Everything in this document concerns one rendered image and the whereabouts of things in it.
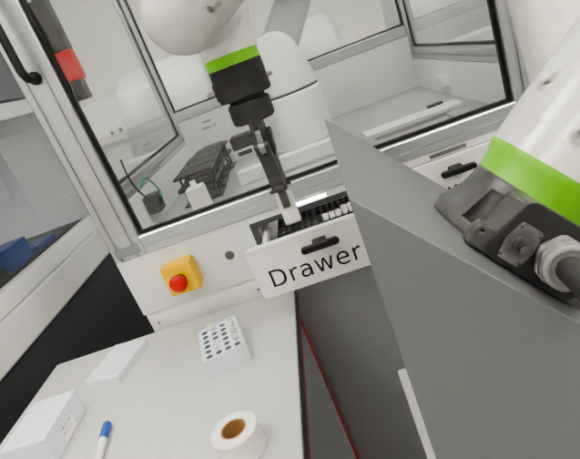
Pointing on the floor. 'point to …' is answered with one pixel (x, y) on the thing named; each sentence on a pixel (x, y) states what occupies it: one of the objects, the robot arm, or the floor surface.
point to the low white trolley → (208, 392)
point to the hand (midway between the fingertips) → (287, 205)
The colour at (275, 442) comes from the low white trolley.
